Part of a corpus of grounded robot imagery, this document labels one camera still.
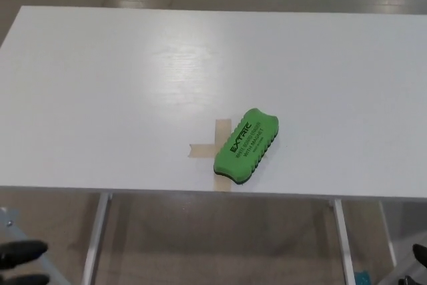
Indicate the green whiteboard eraser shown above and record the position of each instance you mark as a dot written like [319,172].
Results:
[247,146]

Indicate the blue-grey metal bracket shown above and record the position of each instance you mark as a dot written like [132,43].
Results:
[50,271]

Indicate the teal patterned object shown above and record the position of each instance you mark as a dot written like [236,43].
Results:
[361,278]

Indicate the short beige tape strip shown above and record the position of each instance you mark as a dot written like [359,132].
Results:
[203,151]

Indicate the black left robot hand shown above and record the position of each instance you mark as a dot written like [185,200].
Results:
[20,253]

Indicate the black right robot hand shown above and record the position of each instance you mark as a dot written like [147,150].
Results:
[421,256]

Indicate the white metal table leg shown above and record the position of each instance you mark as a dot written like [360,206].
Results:
[96,241]
[344,245]
[388,235]

